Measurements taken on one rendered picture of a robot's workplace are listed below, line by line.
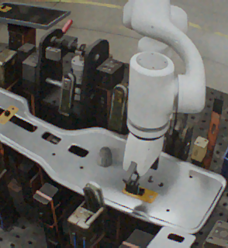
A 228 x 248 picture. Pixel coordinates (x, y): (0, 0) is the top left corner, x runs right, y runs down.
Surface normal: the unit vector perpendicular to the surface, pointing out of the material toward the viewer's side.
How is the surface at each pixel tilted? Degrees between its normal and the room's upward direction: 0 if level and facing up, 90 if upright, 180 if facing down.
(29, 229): 0
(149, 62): 2
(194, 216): 0
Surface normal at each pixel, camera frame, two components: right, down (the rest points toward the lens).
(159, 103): 0.09, 0.66
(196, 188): 0.03, -0.76
